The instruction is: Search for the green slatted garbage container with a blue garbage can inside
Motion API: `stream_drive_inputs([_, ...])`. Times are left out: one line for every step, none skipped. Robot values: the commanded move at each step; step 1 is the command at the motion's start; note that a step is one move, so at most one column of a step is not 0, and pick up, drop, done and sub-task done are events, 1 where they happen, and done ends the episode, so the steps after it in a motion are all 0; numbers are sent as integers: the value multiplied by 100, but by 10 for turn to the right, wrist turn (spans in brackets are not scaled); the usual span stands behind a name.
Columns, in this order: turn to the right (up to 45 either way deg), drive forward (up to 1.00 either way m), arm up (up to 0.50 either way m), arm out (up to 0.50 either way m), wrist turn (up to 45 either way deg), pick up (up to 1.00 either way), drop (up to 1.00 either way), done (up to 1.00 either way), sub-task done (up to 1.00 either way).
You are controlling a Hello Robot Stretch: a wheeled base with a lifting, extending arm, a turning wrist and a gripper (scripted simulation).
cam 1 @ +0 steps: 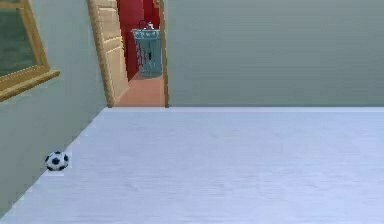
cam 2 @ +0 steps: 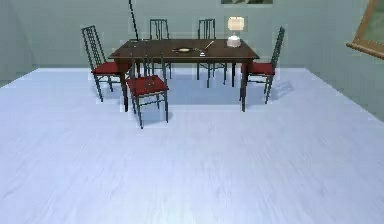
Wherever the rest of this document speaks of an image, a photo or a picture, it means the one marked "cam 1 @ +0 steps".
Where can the green slatted garbage container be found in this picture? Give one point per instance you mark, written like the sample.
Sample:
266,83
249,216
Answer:
148,50

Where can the light wooden room door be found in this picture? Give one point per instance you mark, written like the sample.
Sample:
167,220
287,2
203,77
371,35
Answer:
111,50

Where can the black and white football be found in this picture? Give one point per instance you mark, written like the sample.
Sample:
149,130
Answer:
56,161

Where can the wooden framed window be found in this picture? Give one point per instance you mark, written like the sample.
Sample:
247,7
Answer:
20,50

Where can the yellow framed wall picture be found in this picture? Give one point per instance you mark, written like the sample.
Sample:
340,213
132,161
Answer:
156,3

